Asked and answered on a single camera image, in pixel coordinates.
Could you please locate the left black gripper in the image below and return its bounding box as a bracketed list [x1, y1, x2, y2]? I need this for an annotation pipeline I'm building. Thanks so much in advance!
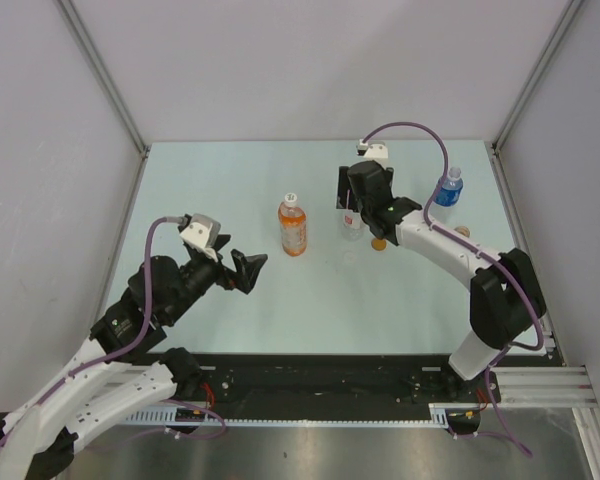
[165, 233, 267, 323]

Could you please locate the clear water bottle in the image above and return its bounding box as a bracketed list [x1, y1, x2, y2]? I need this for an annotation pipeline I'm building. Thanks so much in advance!
[341, 209, 364, 241]

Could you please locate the orange drink bottle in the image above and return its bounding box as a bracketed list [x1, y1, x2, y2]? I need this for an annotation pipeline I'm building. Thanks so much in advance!
[278, 193, 308, 257]

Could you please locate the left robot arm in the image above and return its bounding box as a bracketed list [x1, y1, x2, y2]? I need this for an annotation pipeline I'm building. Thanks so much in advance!
[0, 235, 268, 479]

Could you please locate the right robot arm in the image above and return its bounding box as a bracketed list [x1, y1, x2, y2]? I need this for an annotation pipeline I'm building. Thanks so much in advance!
[336, 160, 546, 401]

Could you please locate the orange bottle cap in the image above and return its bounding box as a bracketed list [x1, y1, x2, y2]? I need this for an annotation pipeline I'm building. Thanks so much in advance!
[371, 238, 387, 251]

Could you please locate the blue drink bottle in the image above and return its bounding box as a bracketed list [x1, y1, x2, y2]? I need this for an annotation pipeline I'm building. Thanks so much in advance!
[434, 167, 464, 207]

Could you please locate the orange juice bottle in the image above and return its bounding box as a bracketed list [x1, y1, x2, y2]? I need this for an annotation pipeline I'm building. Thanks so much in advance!
[454, 226, 471, 238]

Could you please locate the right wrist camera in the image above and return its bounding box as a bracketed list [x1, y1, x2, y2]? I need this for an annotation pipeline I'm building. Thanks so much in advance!
[356, 141, 389, 164]

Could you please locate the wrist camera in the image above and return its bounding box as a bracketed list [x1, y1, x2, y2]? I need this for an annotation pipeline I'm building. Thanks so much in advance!
[179, 214, 221, 262]
[356, 141, 389, 164]

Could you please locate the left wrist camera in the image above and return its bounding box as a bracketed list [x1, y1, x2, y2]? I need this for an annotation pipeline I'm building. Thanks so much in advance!
[179, 214, 221, 262]

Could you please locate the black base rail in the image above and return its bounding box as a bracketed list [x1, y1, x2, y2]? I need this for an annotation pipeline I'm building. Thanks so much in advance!
[175, 353, 500, 423]

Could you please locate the white cable duct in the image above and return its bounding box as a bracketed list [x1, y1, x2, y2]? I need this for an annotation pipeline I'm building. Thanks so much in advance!
[124, 403, 486, 429]

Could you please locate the right aluminium frame post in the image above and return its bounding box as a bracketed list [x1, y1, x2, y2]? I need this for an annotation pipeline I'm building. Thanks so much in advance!
[491, 0, 588, 154]

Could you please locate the aluminium frame post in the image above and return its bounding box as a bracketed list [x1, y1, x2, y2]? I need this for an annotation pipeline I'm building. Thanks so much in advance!
[54, 0, 148, 157]
[491, 0, 588, 154]

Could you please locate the left aluminium frame post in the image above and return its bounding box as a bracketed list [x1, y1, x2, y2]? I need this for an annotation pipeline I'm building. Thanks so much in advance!
[54, 0, 148, 157]

